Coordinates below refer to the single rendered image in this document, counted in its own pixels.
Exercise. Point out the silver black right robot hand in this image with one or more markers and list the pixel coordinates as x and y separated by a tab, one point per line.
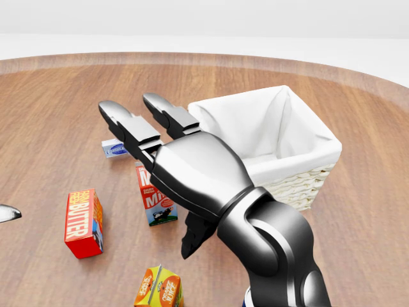
198	172

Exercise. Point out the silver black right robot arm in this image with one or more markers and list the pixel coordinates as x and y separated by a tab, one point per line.
274	249

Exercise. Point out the white cloth-lined wicker basket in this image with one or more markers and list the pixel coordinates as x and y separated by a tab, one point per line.
281	144

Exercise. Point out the orange juice carton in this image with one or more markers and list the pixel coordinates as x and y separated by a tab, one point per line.
159	288

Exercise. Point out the red white milk carton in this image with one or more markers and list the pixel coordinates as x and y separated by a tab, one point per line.
156	198

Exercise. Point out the small white blue box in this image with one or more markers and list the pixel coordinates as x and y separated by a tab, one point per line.
113	149

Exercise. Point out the red butter box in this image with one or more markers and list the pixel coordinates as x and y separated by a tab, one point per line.
81	222

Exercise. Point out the blue white can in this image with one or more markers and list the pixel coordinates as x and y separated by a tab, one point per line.
246	299

